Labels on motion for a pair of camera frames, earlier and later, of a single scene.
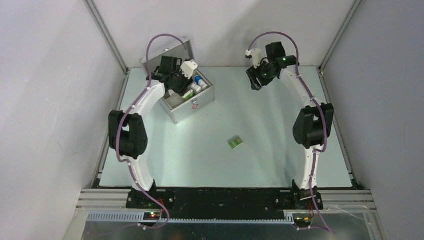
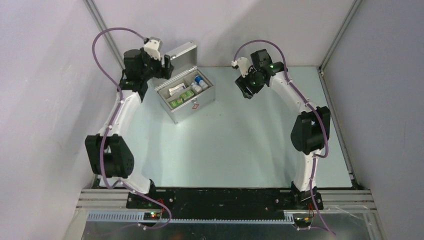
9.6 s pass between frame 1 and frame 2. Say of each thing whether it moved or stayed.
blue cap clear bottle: stayed
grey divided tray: stayed
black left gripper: moved
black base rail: stayed
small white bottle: stayed
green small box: moved
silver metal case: moved
